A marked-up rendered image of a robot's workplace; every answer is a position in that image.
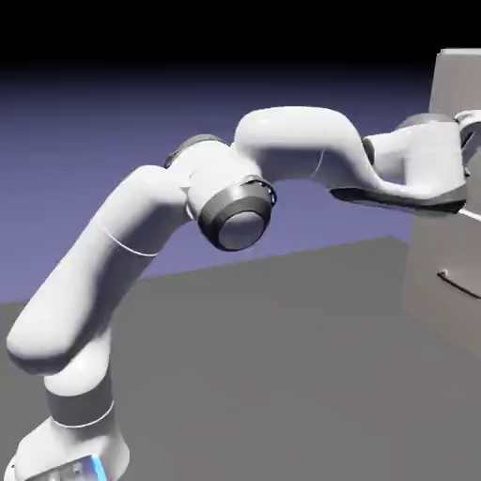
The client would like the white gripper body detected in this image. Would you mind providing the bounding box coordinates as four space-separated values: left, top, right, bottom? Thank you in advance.
453 109 481 150

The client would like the grey cabinet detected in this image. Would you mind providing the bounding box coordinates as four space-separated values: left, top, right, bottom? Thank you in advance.
400 47 481 359

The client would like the dark drawer handle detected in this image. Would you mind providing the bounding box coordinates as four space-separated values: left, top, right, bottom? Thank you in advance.
436 269 481 300

